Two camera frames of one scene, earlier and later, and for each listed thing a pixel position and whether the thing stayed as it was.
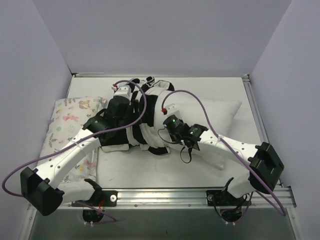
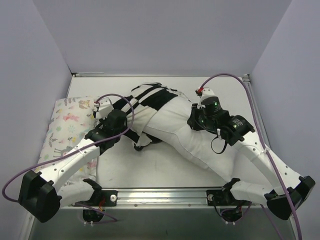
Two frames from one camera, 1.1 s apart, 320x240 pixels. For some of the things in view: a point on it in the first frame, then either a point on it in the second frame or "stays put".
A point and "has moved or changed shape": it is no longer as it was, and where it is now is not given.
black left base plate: x=101 y=198 stays put
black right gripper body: x=164 y=122 to x=193 y=119
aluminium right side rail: x=256 y=111 stays put
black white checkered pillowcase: x=143 y=132 has moved or changed shape
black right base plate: x=220 y=197 stays put
